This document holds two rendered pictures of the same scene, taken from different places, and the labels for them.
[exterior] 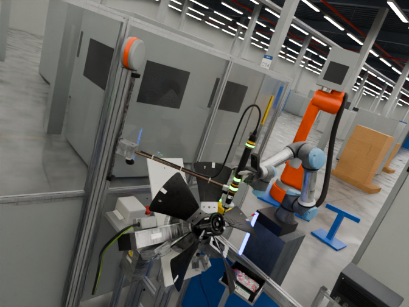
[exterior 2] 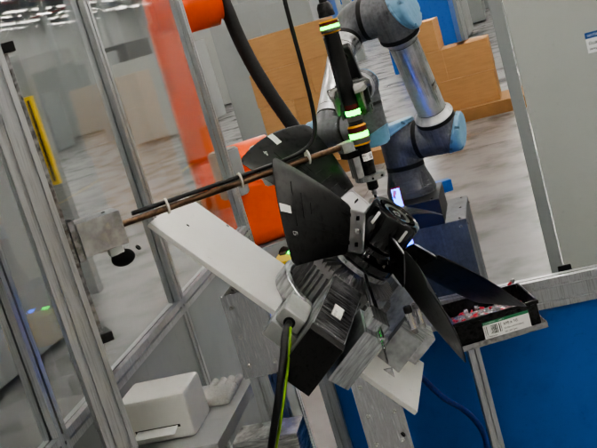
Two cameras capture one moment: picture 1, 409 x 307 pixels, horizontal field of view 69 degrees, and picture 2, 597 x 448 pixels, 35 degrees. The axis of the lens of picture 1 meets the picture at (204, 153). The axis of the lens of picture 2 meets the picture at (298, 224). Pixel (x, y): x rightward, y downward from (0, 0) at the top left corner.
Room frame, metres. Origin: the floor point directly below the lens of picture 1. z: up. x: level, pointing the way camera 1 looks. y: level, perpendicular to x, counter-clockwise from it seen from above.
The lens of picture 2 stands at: (-0.32, 0.97, 1.69)
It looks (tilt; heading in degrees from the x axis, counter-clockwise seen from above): 12 degrees down; 332
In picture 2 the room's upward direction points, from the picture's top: 16 degrees counter-clockwise
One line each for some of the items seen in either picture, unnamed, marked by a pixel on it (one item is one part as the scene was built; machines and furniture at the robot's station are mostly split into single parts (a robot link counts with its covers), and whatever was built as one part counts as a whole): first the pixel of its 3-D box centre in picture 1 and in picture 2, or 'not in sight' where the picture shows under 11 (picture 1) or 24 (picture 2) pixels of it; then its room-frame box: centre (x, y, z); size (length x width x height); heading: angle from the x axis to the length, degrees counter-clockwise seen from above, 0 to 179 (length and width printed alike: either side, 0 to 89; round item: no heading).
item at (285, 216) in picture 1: (286, 212); (408, 178); (2.06, -0.71, 1.13); 0.15 x 0.15 x 0.10
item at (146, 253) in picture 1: (154, 250); (354, 349); (1.27, 0.08, 1.03); 0.15 x 0.10 x 0.14; 48
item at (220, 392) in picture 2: not in sight; (220, 390); (1.80, 0.17, 0.87); 0.15 x 0.09 x 0.02; 138
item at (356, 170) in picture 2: (228, 196); (362, 159); (1.48, -0.20, 1.34); 0.09 x 0.07 x 0.10; 83
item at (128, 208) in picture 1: (128, 210); (162, 411); (1.73, 0.35, 0.92); 0.17 x 0.16 x 0.11; 48
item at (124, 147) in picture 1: (126, 148); (96, 233); (1.56, 0.42, 1.38); 0.10 x 0.07 x 0.08; 83
